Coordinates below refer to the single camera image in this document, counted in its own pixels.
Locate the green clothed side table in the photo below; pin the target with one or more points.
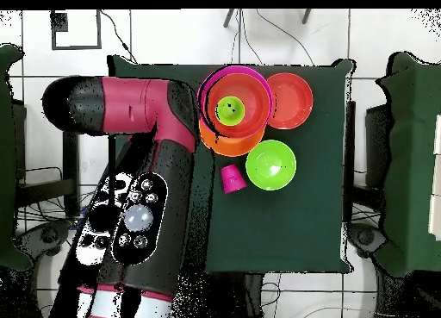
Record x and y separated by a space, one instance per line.
410 159
7 159

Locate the red-orange bowl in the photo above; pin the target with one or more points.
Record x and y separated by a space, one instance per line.
255 101
293 101

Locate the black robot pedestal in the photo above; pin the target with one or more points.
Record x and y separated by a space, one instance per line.
253 297

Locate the dark green table cloth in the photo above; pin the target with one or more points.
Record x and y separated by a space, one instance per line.
275 228

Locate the grey tripod leg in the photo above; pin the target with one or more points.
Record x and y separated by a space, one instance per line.
229 18
306 16

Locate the large orange bowl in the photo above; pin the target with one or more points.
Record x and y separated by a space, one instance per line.
234 147

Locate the white box stack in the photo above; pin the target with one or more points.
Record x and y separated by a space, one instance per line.
437 211

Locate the light green cup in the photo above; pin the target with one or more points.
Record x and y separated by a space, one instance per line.
230 111

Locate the raspberry red cup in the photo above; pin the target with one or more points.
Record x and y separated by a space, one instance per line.
232 180

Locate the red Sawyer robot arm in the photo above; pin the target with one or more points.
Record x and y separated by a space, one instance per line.
137 104

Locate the large pink bowl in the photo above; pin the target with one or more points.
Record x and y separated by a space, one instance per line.
205 85

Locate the black metal stand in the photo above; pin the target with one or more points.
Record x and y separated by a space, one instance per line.
70 166

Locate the green bowl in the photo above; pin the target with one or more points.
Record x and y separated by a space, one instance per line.
270 164

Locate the black pedestal foot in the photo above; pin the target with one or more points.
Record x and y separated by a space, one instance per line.
367 238
44 237

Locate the black square floor frame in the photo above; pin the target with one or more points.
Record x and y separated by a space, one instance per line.
99 28

